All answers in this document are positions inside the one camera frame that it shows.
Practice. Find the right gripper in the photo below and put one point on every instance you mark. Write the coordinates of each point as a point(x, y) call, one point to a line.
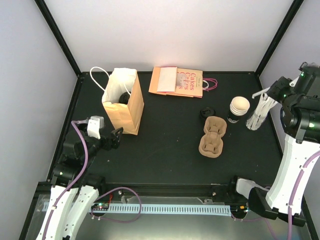
point(274, 92)

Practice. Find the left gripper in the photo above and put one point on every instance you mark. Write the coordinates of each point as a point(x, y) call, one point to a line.
point(115, 141)

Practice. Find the white stirrer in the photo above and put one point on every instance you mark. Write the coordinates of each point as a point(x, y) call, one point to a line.
point(259, 92)

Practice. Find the orange paper bag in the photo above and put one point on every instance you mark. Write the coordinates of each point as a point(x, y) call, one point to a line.
point(119, 81)

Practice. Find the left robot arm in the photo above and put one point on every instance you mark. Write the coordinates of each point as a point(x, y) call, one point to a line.
point(73, 189)

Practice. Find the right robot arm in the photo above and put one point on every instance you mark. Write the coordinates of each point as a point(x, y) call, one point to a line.
point(300, 119)

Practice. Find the jar of white stirrers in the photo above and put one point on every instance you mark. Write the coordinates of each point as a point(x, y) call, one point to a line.
point(259, 115)

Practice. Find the stack of paper cups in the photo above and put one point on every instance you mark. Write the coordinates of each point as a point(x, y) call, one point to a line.
point(238, 107)

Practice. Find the orange flat bag stack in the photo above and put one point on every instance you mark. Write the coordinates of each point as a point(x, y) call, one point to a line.
point(163, 80)

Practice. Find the stack of black lids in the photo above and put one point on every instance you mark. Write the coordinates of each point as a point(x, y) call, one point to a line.
point(207, 112)

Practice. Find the Cakes printed paper bag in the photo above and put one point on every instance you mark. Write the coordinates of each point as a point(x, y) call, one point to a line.
point(190, 83)

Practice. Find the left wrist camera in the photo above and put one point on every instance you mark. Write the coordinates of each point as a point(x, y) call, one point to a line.
point(95, 124)

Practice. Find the black frame post right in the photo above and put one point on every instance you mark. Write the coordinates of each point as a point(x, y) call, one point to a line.
point(283, 27)

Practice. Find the black frame post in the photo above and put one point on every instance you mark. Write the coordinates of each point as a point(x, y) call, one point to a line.
point(283, 27)
point(47, 15)

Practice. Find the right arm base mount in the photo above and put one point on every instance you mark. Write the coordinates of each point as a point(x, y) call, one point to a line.
point(223, 193)

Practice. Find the light blue cable duct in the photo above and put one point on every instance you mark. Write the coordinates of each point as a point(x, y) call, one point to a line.
point(162, 209)

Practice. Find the black frame post left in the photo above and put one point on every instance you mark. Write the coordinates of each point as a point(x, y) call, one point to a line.
point(47, 15)

